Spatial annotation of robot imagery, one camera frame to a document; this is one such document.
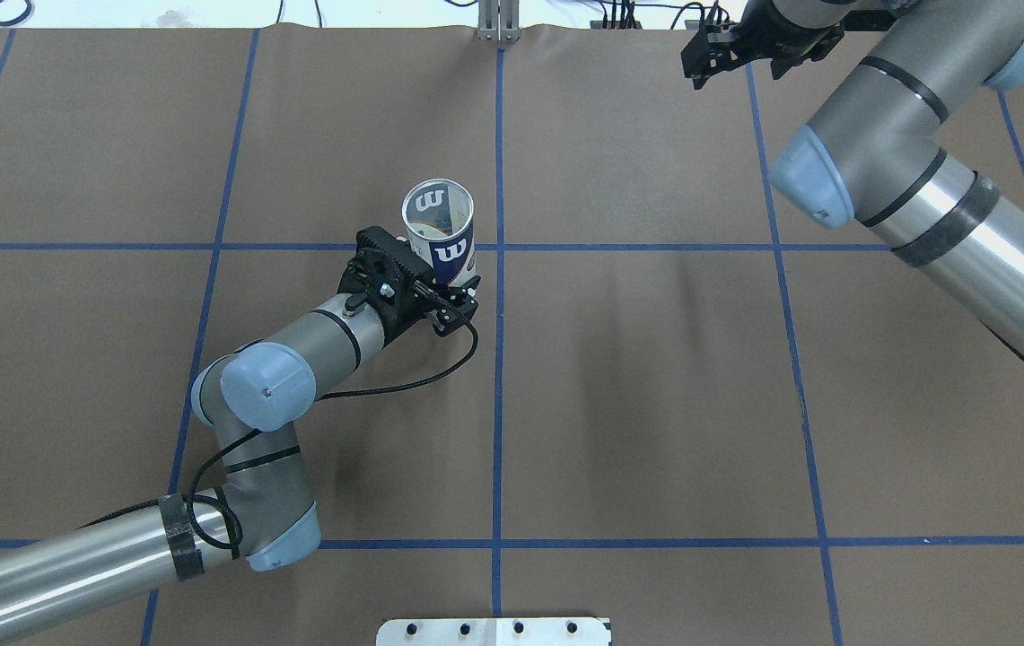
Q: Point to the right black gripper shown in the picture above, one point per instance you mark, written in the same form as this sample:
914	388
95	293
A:
788	36

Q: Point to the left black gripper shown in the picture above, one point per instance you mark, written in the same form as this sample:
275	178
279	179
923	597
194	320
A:
410	311

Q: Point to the clear tennis ball can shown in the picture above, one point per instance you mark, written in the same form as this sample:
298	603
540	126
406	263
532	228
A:
437	215

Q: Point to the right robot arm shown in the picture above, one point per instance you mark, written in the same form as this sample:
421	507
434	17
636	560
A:
870	153

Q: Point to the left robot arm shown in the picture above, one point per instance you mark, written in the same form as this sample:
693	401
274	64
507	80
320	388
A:
249	500

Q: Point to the brown paper table cover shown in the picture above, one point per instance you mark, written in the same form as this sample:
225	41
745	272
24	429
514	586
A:
692	410

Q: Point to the aluminium frame post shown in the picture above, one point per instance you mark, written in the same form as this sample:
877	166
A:
498	21

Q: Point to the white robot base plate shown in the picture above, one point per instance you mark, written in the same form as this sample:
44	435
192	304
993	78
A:
557	630

